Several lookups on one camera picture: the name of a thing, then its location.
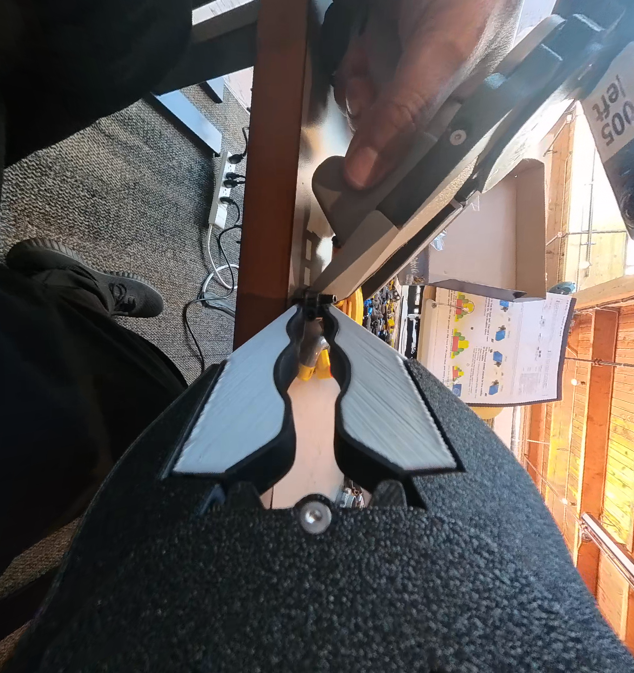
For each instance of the person's left hand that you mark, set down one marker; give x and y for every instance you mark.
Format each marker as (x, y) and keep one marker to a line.
(411, 68)

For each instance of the white power strip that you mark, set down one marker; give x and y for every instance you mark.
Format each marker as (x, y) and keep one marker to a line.
(222, 189)

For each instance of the person's black pants leg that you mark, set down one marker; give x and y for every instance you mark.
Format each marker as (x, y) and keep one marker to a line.
(43, 420)
(85, 63)

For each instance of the grey metal desk foot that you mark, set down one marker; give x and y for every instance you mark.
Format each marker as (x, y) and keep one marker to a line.
(191, 118)

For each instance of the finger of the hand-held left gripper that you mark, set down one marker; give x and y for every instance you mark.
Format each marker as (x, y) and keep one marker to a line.
(369, 252)

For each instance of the open cardboard kit box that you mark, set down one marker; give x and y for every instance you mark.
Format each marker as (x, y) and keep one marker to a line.
(496, 231)

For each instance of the pile of small brick parts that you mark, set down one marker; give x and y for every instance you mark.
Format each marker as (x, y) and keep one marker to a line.
(383, 315)

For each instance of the person's black shoe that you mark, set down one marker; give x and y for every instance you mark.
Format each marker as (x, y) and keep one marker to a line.
(112, 294)

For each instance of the small grey black pin connector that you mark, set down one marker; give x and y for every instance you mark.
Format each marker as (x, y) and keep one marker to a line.
(310, 305)

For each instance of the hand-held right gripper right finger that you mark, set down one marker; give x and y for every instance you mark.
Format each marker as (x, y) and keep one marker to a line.
(396, 415)

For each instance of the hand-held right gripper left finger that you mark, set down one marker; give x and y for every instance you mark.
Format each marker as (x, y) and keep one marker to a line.
(238, 420)

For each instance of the yellow curved brick assembly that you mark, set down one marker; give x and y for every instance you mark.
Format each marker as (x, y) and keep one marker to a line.
(313, 368)

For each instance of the metal handrail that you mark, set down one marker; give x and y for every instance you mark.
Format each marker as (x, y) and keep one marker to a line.
(617, 552)

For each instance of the illustrated block poster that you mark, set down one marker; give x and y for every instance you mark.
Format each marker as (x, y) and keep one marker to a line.
(511, 342)

